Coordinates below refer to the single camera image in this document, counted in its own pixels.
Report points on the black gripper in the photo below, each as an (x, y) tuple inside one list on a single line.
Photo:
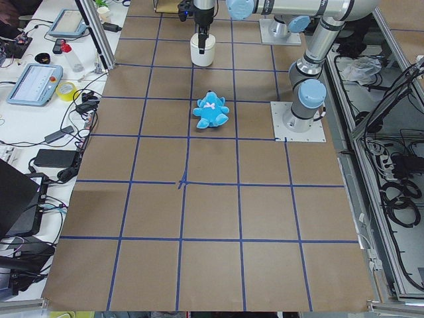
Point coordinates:
[(203, 17)]

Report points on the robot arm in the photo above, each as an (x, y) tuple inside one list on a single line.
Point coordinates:
[(308, 92), (334, 13)]

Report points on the blue teddy bear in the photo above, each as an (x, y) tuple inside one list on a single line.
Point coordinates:
[(211, 110)]

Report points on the teach pendant far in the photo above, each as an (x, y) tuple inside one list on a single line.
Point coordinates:
[(68, 24)]

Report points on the teach pendant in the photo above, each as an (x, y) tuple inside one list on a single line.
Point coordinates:
[(36, 85), (68, 24)]

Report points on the clear bottle red cap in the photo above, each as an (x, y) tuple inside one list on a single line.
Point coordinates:
[(71, 57)]

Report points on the yellow tape roll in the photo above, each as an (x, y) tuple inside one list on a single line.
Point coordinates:
[(66, 91)]

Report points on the teach pendant near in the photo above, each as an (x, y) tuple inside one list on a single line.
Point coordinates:
[(36, 85)]

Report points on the black power adapter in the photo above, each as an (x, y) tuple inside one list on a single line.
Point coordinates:
[(55, 158)]

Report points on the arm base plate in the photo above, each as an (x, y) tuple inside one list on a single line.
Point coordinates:
[(288, 128), (276, 33)]

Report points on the aluminium frame post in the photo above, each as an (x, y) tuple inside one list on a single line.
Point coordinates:
[(92, 21)]

